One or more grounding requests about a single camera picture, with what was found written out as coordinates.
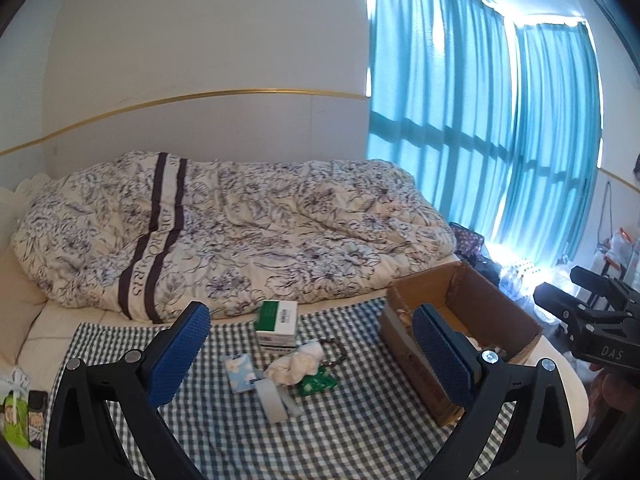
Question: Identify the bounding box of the light blue tissue packet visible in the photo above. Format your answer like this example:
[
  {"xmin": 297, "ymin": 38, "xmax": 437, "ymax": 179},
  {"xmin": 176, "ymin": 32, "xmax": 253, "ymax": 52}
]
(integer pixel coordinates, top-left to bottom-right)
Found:
[{"xmin": 223, "ymin": 353, "xmax": 258, "ymax": 393}]

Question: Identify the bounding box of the dark patterned bag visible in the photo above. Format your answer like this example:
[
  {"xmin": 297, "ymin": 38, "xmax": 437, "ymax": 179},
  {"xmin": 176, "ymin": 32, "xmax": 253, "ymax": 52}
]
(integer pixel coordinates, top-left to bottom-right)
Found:
[{"xmin": 450, "ymin": 222, "xmax": 501, "ymax": 281}]

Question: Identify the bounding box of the green cartoon packet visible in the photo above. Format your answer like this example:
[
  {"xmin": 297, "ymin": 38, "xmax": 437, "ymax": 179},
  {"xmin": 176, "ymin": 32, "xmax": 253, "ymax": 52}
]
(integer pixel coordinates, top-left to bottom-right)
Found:
[{"xmin": 0, "ymin": 392, "xmax": 36, "ymax": 448}]

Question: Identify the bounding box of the blue curtain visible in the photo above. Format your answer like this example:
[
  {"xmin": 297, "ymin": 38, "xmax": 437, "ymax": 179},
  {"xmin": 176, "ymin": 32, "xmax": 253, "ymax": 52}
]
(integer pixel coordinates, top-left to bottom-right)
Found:
[
  {"xmin": 492, "ymin": 19, "xmax": 604, "ymax": 273},
  {"xmin": 366, "ymin": 0, "xmax": 518, "ymax": 261}
]

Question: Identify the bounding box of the dark cartoon packet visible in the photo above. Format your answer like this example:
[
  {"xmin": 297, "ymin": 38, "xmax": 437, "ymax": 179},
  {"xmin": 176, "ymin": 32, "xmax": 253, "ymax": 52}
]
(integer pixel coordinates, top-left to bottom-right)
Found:
[{"xmin": 27, "ymin": 391, "xmax": 49, "ymax": 448}]

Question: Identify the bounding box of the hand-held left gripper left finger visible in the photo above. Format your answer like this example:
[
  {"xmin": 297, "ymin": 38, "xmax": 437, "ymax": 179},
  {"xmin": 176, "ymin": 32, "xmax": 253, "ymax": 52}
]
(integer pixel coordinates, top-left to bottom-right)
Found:
[{"xmin": 44, "ymin": 301, "xmax": 212, "ymax": 480}]

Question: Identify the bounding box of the crumpled white tissue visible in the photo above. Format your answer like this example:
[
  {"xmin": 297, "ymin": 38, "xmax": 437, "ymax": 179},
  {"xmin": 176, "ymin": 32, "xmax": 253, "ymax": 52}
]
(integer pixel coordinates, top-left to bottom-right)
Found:
[{"xmin": 263, "ymin": 340, "xmax": 323, "ymax": 386}]

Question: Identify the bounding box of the pack of water bottles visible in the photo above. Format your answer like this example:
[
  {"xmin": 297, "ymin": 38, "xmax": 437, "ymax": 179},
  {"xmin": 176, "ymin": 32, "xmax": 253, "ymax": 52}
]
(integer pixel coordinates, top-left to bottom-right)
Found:
[{"xmin": 497, "ymin": 259, "xmax": 545, "ymax": 306}]

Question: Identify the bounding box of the dark bead bracelet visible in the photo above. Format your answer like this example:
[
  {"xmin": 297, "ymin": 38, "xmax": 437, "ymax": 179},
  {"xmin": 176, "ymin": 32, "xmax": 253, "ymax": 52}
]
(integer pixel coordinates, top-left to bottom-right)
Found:
[{"xmin": 320, "ymin": 340, "xmax": 346, "ymax": 367}]

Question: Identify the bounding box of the cream pillow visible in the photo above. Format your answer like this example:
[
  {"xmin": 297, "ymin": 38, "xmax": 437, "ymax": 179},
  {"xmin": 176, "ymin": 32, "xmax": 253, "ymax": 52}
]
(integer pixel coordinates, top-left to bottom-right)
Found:
[{"xmin": 0, "ymin": 247, "xmax": 48, "ymax": 366}]

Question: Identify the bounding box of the person's right hand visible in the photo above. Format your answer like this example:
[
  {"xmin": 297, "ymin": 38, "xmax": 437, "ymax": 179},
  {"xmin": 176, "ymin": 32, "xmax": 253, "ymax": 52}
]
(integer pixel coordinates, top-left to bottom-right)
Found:
[{"xmin": 589, "ymin": 360, "xmax": 640, "ymax": 411}]

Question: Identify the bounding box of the white tape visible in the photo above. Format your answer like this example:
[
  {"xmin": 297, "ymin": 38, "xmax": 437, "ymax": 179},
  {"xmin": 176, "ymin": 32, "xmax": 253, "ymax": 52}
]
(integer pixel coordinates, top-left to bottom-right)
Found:
[{"xmin": 250, "ymin": 377, "xmax": 301, "ymax": 423}]

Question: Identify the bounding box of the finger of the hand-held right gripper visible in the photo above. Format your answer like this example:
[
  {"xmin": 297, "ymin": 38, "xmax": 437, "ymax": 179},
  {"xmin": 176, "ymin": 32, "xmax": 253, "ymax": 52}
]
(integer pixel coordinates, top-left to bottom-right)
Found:
[
  {"xmin": 534, "ymin": 282, "xmax": 592, "ymax": 328},
  {"xmin": 570, "ymin": 266, "xmax": 640, "ymax": 307}
]

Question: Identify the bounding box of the green and white box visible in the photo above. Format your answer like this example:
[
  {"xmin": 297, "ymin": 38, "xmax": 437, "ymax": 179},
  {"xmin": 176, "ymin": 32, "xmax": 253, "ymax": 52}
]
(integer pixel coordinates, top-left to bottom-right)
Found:
[{"xmin": 254, "ymin": 300, "xmax": 299, "ymax": 351}]

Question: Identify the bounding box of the checked cloth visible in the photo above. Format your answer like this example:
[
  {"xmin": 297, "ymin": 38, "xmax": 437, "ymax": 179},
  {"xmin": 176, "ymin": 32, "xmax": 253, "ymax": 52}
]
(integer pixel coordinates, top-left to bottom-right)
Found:
[{"xmin": 40, "ymin": 297, "xmax": 516, "ymax": 480}]

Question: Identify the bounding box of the floral duvet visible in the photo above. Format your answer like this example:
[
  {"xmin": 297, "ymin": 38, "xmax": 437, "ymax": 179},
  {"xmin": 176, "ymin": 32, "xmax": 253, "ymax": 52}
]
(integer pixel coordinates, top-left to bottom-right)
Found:
[{"xmin": 11, "ymin": 151, "xmax": 457, "ymax": 323}]

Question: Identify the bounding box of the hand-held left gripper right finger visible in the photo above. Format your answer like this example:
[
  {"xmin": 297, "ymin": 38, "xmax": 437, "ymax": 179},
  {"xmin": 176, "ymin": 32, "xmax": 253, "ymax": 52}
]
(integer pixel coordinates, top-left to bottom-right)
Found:
[{"xmin": 411, "ymin": 303, "xmax": 578, "ymax": 480}]

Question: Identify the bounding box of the white plastic wrapper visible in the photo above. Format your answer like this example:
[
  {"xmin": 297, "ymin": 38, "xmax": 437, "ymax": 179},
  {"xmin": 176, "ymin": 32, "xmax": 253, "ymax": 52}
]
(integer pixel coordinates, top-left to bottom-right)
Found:
[{"xmin": 0, "ymin": 367, "xmax": 32, "ymax": 401}]

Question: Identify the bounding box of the white plastic bag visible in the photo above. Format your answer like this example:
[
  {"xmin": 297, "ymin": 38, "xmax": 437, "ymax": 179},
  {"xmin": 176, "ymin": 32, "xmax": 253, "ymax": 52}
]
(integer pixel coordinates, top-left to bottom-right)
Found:
[{"xmin": 592, "ymin": 227, "xmax": 640, "ymax": 281}]

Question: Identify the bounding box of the cardboard box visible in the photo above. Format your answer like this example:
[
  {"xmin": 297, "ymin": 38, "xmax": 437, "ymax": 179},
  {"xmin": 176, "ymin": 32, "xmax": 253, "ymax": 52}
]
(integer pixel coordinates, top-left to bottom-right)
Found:
[{"xmin": 377, "ymin": 260, "xmax": 544, "ymax": 427}]

